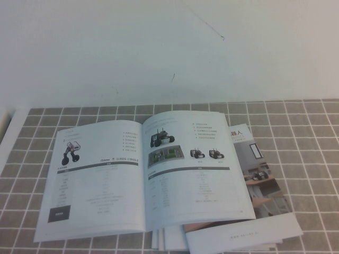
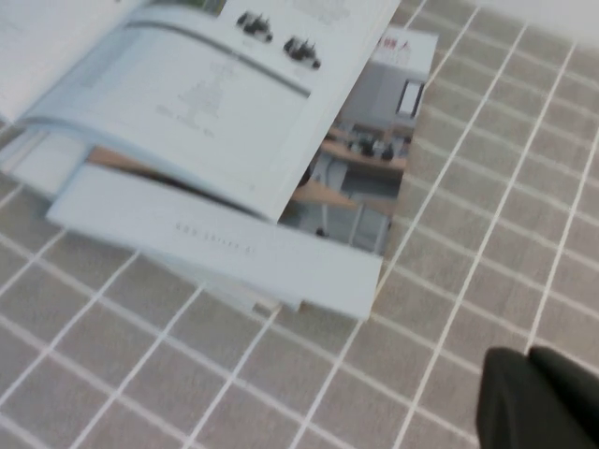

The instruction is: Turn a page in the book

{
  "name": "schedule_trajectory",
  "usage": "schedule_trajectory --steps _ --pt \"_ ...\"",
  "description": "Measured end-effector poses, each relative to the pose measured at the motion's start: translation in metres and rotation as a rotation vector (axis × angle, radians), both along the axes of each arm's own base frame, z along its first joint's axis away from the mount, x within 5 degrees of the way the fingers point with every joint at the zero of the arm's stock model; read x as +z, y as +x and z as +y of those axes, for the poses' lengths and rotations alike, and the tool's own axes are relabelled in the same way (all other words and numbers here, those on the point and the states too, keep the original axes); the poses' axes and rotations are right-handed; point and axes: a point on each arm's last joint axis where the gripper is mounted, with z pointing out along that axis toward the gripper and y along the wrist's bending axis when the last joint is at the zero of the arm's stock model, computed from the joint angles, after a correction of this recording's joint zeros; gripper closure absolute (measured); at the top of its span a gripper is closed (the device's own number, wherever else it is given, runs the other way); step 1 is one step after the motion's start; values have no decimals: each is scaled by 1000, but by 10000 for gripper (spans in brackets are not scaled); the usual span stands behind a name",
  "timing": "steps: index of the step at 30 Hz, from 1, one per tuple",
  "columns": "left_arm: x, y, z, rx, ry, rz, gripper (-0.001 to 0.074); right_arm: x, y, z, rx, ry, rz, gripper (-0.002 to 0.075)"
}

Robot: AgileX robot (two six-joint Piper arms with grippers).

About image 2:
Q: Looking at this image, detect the white product catalogue book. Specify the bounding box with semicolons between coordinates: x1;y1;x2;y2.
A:
0;0;440;322

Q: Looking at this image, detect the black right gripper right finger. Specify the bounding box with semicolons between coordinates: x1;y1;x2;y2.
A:
527;344;599;449

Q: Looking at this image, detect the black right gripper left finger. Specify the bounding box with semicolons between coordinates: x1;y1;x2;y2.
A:
475;346;563;449

